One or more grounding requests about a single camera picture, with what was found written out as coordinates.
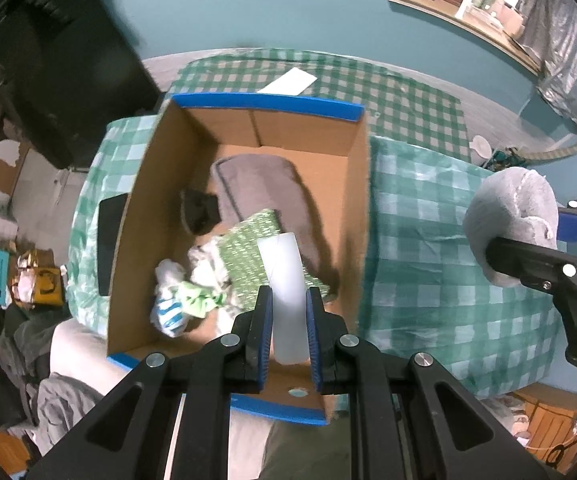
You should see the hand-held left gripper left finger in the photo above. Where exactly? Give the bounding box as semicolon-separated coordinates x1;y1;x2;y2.
27;285;274;480

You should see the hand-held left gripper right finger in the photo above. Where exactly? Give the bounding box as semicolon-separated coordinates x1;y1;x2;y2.
305;286;557;480

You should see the light grey sock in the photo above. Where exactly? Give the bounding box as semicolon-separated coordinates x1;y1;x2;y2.
463;167;560;288

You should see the neon green sock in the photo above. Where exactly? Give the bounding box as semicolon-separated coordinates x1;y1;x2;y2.
176;280;226;320

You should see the green patterned cloth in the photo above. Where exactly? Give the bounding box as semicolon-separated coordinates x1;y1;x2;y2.
218;208;332;306

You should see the grey cloth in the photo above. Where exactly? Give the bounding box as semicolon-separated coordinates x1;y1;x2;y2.
210;155;342;301

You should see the cardboard box with blue edges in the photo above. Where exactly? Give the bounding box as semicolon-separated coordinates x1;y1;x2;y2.
106;92;373;427

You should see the wooden crate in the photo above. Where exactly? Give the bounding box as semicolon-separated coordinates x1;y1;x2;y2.
511;384;577;466

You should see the white blue striped sock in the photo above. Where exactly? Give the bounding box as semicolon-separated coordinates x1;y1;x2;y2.
149;295;192;337

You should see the green checkered tablecloth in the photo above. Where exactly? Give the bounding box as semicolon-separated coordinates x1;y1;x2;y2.
66;49;569;401

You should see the black sock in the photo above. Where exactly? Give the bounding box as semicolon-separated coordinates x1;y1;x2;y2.
179;187;222;235

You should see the silver curtain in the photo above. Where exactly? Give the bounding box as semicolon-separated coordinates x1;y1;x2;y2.
509;0;577;133

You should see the black smartphone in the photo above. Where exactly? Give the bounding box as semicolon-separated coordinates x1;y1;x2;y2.
97;192;130;297

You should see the grey clothes pile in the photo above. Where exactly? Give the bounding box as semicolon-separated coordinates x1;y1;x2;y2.
33;375;119;456

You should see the yellow bag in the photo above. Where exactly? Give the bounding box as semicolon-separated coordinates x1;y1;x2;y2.
16;265;64;306

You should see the wooden shelf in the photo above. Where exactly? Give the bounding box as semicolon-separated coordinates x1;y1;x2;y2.
386;0;542;76

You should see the white paper card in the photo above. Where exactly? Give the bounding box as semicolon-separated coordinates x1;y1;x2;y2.
257;67;318;96

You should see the black jacket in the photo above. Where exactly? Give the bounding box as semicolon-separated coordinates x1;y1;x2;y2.
0;0;162;171

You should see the braided rope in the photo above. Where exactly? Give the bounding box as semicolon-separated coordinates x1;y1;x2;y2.
506;110;577;161

